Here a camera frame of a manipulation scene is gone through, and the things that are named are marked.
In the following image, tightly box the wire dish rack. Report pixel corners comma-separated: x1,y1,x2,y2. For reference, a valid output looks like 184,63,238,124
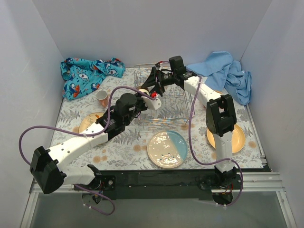
133,62,194,130

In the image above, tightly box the pink mug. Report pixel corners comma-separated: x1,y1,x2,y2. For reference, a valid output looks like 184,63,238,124
96,90,109,108

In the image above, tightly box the steel tumbler cup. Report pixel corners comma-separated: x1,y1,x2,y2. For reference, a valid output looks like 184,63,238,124
139,89,150,95

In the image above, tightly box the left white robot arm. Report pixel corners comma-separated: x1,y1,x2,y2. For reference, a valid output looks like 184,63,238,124
30,93,147,194

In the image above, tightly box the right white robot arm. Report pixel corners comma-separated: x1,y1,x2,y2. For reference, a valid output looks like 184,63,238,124
141,56,237,189

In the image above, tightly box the floral table mat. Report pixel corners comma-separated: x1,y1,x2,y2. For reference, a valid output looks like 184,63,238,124
56,66,267,170

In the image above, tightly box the beige and blue plate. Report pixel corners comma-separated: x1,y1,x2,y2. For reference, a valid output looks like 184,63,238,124
147,131,188,169

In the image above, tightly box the beige bird pattern plate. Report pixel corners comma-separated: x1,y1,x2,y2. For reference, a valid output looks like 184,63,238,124
78,112,104,133

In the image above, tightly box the light blue shirt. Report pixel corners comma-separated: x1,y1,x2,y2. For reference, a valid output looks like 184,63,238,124
186,51,252,105

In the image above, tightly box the blue shark pattern cloth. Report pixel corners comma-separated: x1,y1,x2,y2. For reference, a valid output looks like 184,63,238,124
60,57,125,100

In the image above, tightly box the plain orange plate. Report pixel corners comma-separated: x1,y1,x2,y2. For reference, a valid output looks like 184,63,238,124
207,124,246,154

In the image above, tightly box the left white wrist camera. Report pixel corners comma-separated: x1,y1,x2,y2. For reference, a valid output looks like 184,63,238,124
142,92,162,110

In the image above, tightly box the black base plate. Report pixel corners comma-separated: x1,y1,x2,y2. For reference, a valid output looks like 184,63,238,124
71,169,244,201

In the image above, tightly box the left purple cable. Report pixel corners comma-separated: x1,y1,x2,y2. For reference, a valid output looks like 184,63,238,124
19,85,155,216

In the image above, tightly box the aluminium frame rail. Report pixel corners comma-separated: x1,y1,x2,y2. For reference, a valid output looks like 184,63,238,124
21,170,296,228

